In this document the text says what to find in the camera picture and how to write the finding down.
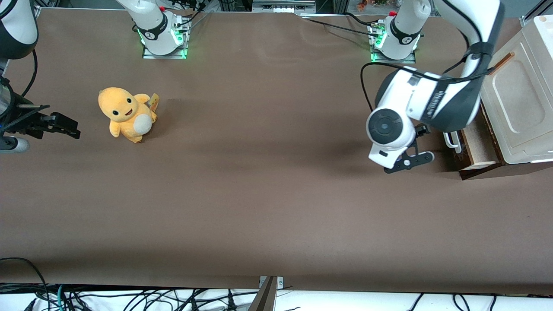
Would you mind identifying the grey network switch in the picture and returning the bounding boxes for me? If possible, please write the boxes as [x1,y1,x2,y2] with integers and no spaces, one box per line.
[252,0,317,13]

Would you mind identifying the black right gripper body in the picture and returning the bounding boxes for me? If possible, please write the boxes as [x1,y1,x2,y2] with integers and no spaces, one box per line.
[0,82,56,140]

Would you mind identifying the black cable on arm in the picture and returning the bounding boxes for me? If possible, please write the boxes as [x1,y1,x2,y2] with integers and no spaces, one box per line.
[21,49,39,98]
[360,0,495,112]

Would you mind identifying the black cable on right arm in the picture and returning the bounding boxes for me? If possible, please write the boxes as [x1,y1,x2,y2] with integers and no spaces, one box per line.
[21,49,39,98]

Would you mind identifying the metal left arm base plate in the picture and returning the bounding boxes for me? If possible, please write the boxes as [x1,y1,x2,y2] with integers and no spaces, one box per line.
[370,22,417,64]

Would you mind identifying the white cabinet with drawer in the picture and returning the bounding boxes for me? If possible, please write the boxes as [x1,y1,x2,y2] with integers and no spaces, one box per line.
[458,15,553,181]

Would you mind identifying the brown post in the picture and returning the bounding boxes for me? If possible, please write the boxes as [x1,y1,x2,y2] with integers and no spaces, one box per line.
[248,276,278,311]

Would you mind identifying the colourful small objects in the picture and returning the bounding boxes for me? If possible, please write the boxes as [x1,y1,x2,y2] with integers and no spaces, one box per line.
[356,0,391,10]

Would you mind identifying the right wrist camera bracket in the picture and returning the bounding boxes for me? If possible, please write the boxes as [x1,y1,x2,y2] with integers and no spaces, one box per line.
[0,136,30,154]

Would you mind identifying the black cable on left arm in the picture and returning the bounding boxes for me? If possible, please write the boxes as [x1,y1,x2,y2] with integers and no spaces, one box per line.
[360,0,495,112]

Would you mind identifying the aluminium frame profile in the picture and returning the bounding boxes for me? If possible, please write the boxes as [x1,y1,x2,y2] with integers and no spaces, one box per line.
[521,0,553,27]

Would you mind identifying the brown table cover mat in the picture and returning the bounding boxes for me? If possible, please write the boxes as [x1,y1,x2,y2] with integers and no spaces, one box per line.
[0,8,553,295]

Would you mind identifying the orange strip on cabinet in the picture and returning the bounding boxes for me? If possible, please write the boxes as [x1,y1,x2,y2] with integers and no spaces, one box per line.
[492,52,515,73]

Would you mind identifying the yellow plush toy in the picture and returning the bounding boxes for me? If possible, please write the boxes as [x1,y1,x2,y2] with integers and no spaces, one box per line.
[98,87,160,144]

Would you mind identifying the metal clamp bracket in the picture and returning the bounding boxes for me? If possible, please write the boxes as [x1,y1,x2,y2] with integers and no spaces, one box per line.
[258,276,284,290]

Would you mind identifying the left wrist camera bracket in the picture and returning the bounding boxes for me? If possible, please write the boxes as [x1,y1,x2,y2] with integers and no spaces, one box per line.
[384,147,435,174]

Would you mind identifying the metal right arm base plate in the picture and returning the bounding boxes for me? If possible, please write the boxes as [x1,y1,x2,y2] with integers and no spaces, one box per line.
[142,17,189,60]

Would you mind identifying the wooden drawer with white handle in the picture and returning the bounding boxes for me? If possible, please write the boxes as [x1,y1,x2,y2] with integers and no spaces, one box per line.
[443,114,502,171]

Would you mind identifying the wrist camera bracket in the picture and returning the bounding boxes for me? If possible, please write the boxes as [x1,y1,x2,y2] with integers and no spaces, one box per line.
[384,147,435,174]
[0,136,30,154]

